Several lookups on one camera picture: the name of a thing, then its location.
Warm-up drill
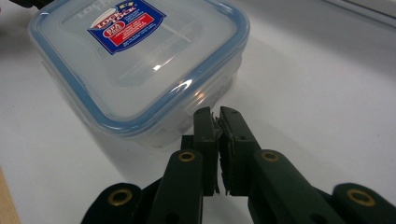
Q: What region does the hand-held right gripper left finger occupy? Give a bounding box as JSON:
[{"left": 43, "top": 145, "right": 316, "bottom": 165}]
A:
[{"left": 181, "top": 106, "right": 219, "bottom": 197}]

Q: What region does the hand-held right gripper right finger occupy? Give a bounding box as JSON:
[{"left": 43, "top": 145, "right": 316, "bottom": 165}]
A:
[{"left": 218, "top": 105, "right": 263, "bottom": 197}]

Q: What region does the small square clear food container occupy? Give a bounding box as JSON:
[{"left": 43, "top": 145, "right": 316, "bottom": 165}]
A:
[{"left": 27, "top": 0, "right": 251, "bottom": 153}]

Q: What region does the large rectangular clear food container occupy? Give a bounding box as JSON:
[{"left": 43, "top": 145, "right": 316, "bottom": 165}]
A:
[{"left": 323, "top": 0, "right": 396, "bottom": 29}]

